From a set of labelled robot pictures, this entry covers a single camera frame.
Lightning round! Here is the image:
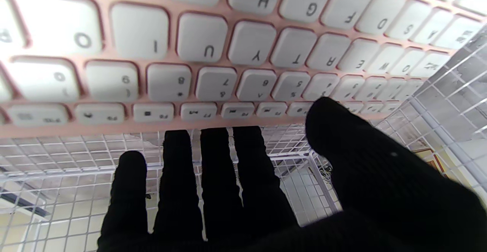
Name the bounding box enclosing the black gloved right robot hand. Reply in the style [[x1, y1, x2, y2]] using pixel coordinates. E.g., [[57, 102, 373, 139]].
[[97, 97, 487, 252]]

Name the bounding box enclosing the white wire drawer basket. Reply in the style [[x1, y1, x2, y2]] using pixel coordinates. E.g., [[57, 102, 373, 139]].
[[0, 24, 487, 252]]

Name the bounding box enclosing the pink white keyboard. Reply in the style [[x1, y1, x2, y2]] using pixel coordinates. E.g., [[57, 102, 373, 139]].
[[0, 0, 487, 138]]

